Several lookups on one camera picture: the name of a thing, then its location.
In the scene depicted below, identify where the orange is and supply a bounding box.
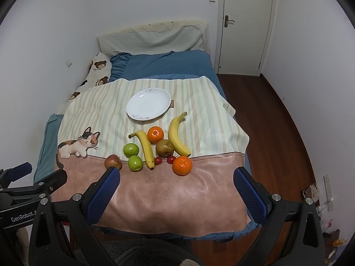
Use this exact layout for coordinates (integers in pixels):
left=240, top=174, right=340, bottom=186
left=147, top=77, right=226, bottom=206
left=147, top=126, right=164, bottom=143
left=172, top=156, right=193, bottom=176

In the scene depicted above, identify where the door handle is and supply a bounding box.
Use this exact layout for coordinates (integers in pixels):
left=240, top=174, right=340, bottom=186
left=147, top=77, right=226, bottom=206
left=224, top=15, right=235, bottom=28

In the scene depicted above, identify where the yellow banana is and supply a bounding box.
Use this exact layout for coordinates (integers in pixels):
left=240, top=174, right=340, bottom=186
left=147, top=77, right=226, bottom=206
left=168, top=112, right=191, bottom=157
left=128, top=130, right=155, bottom=170

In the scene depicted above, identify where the wall socket left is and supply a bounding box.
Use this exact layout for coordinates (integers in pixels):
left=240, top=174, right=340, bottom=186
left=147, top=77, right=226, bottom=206
left=65, top=59, right=72, bottom=67

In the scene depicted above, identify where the blue quilt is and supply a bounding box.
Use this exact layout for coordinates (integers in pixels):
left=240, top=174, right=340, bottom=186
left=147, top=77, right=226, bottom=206
left=108, top=50, right=237, bottom=123

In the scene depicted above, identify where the green apple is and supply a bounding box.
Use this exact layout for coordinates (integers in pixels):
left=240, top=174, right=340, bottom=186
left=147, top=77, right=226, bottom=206
left=123, top=143, right=140, bottom=157
left=128, top=155, right=143, bottom=172

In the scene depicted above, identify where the brown pear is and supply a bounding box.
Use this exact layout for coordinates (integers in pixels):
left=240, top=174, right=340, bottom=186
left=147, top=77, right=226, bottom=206
left=155, top=139, right=174, bottom=158

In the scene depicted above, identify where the white ceramic plate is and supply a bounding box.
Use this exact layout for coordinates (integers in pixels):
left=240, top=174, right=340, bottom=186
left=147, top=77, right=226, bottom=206
left=126, top=88, right=172, bottom=121

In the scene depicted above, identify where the teal bed sheet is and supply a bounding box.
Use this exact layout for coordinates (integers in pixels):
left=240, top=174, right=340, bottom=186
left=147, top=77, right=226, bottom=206
left=33, top=113, right=63, bottom=183

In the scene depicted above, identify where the white door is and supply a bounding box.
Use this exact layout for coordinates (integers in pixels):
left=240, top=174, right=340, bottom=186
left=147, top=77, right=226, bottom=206
left=216, top=0, right=276, bottom=76

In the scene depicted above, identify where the white power strip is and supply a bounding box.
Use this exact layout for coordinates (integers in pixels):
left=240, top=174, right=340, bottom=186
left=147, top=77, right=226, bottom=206
left=323, top=174, right=333, bottom=211

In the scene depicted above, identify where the cherry tomato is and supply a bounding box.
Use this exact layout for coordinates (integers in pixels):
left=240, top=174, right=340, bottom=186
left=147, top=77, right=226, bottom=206
left=167, top=156, right=176, bottom=164
left=155, top=157, right=162, bottom=165

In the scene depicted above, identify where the grey white pillow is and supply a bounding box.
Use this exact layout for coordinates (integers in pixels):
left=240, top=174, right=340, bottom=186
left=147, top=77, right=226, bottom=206
left=97, top=26, right=205, bottom=58

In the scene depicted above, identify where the bear print pillow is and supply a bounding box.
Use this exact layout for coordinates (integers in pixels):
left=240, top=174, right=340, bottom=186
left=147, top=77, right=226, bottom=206
left=67, top=52, right=112, bottom=103

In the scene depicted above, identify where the red apple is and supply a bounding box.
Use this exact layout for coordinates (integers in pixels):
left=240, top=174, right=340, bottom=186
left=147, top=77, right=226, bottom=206
left=104, top=154, right=122, bottom=170

